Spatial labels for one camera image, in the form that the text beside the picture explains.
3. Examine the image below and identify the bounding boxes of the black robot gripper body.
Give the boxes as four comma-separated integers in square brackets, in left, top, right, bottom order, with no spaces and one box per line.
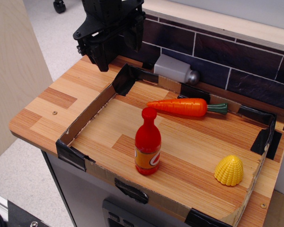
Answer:
[73,0,146,56]

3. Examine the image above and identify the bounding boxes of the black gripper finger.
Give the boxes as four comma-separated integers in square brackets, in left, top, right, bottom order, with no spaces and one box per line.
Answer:
[123,16,143,52]
[87,43,116,72]

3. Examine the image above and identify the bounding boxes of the red hot sauce bottle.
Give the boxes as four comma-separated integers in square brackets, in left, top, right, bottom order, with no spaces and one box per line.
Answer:
[134,107,161,175]

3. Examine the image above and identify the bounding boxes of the cardboard fence with black tape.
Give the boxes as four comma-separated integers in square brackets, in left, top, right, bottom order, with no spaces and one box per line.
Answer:
[56,65,281,227]

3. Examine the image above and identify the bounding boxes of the grey salt shaker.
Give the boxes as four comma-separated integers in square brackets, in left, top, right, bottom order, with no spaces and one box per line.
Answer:
[154,54,200,85]

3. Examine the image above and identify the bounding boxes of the black chair caster wheel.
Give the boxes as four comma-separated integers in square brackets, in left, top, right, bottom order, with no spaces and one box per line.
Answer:
[53,0,66,14]

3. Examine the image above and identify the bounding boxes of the orange plastic toy carrot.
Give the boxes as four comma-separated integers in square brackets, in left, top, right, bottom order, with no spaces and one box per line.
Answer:
[147,98,228,117]

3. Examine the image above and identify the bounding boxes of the yellow plastic corn piece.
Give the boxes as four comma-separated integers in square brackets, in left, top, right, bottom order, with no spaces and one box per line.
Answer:
[214,155,244,186]

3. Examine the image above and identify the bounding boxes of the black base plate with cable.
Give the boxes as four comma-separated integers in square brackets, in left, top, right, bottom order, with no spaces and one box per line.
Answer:
[0,201,49,227]

